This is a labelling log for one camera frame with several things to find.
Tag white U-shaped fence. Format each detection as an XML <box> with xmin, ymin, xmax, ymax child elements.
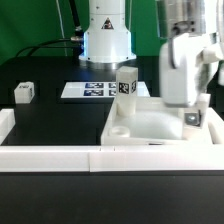
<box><xmin>0</xmin><ymin>109</ymin><xmax>224</xmax><ymax>172</ymax></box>

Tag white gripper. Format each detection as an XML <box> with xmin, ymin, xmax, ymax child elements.
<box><xmin>159</xmin><ymin>33</ymin><xmax>224</xmax><ymax>127</ymax></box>

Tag white tag sheet with markers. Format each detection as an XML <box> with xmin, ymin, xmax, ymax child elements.
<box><xmin>61</xmin><ymin>82</ymin><xmax>149</xmax><ymax>99</ymax></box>

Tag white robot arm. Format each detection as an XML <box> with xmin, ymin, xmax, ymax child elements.
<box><xmin>79</xmin><ymin>0</ymin><xmax>224</xmax><ymax>126</ymax></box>

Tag black cable bundle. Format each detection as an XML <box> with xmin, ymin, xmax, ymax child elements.
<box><xmin>14</xmin><ymin>0</ymin><xmax>84</xmax><ymax>58</ymax></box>

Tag white square table top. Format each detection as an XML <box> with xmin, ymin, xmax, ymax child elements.
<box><xmin>101</xmin><ymin>97</ymin><xmax>224</xmax><ymax>146</ymax></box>

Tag white thin cable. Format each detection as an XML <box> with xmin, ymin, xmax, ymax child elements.
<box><xmin>54</xmin><ymin>0</ymin><xmax>69</xmax><ymax>58</ymax></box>

